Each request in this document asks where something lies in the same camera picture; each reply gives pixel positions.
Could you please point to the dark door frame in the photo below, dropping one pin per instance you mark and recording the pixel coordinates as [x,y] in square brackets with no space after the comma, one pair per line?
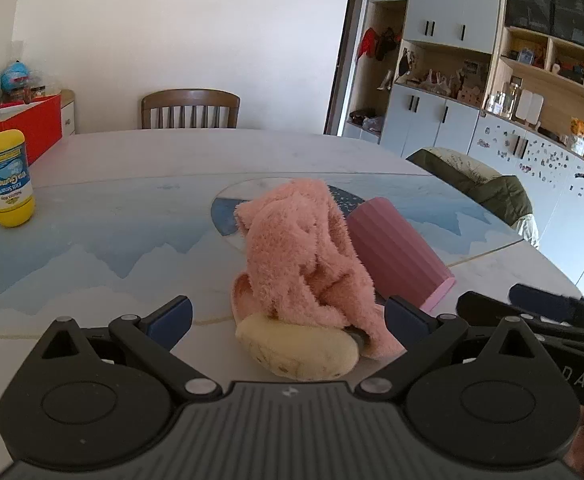
[344,55]

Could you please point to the pink fluffy towel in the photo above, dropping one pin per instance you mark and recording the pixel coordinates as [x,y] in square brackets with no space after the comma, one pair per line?
[297,250]

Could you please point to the small white side cabinet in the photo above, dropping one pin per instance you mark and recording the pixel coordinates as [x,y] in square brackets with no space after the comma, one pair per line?
[68,110]

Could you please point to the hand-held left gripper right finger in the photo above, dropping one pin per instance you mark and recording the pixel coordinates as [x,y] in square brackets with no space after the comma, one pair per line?
[405,320]

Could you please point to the wooden chair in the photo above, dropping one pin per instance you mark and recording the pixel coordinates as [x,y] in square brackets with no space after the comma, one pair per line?
[189,110]

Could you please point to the orange snack packet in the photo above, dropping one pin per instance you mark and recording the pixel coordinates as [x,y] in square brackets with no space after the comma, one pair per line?
[580,136]

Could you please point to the red hanging garment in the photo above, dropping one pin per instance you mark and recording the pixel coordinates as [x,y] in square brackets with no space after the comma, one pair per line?
[369,42]

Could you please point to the yellow plastic bottle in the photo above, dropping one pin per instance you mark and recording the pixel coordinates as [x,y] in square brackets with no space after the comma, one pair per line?
[9,180]

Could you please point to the red box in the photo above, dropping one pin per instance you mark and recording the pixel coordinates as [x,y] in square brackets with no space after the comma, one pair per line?
[32,127]

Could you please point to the blue plush toy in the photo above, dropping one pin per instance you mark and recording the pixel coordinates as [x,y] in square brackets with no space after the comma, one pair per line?
[16,76]

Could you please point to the white cutting boards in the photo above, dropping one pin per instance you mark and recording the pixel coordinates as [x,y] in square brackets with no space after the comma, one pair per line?
[529,106]

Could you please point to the dark hanging bag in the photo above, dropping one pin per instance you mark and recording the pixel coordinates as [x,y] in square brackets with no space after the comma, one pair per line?
[387,42]

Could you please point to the white and wood wall cabinet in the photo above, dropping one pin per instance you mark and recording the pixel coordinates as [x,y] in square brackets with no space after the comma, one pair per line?
[451,5]

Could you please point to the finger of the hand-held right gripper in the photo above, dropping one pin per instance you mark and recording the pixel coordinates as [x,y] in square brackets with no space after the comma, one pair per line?
[541,296]
[481,307]

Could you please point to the potato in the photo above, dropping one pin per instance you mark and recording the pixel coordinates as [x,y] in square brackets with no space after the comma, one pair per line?
[297,352]

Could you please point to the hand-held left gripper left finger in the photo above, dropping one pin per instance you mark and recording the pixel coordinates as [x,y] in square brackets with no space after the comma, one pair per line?
[172,316]

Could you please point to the pink ribbed cup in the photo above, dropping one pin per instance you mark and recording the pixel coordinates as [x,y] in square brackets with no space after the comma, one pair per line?
[396,255]

